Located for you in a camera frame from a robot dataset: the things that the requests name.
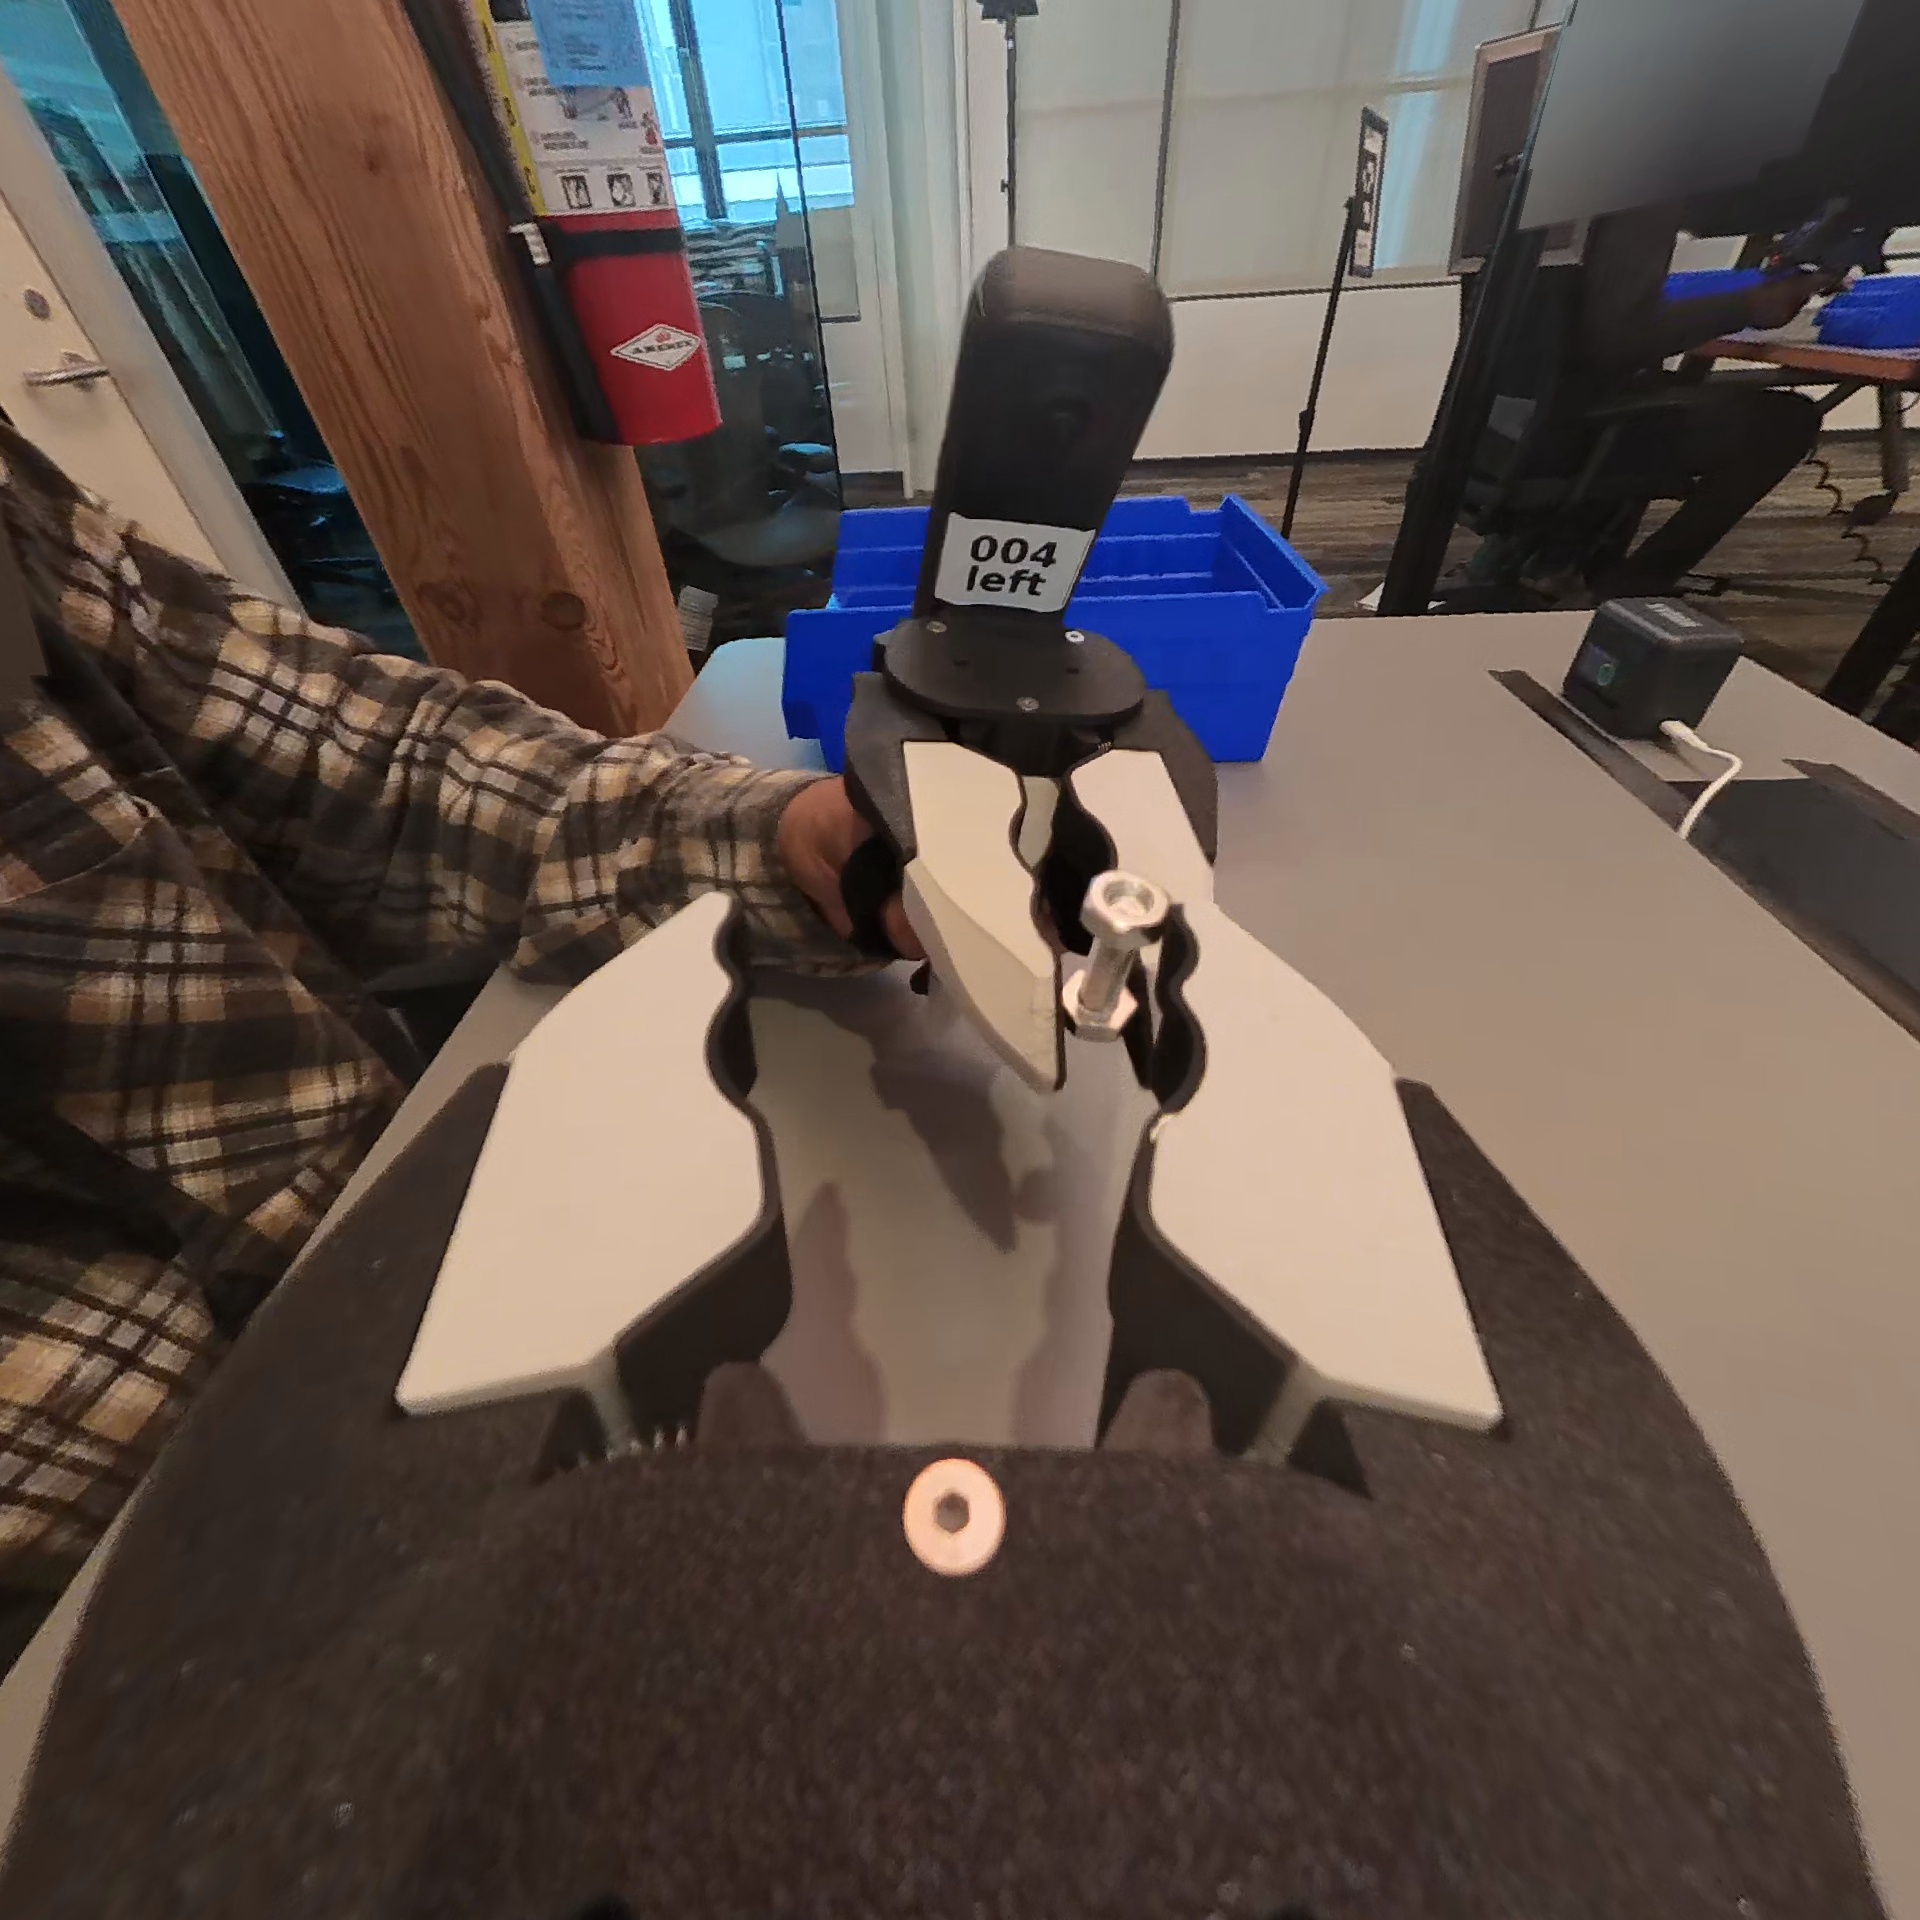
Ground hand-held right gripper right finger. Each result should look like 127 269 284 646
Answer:
1101 898 1504 1453

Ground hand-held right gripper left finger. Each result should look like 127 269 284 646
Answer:
394 891 792 1435

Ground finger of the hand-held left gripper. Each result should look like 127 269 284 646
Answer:
1050 749 1218 963
896 740 1073 1097

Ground silver hex bolt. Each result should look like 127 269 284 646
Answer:
1067 872 1175 999

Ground blue plastic bin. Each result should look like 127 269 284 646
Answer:
778 493 1328 767

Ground person's left forearm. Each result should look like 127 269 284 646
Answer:
320 660 840 986

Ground person's left hand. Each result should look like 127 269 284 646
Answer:
778 767 930 999

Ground black tripod with tag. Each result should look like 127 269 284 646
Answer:
1278 104 1388 504

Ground black light stand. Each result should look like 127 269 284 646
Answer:
976 0 1039 248

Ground black monitor floor stand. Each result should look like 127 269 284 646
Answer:
1381 225 1591 617

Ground red fire extinguisher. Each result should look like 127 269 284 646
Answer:
510 208 726 449

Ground person's torso plaid shirt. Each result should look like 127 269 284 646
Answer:
0 420 497 1592

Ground grey framed panel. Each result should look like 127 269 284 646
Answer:
1446 27 1570 279

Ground black power cube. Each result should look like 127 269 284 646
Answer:
1559 596 1744 740

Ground extinguisher instruction sign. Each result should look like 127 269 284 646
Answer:
476 0 678 219

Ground wooden pillar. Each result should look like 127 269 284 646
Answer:
113 0 700 736

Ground wooden desk black legs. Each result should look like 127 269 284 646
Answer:
1693 329 1920 497

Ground white door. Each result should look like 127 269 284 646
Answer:
0 89 292 602

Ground white cable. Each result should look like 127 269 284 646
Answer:
1656 720 1744 840

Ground black coiled cable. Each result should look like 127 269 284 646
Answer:
1806 449 1892 572

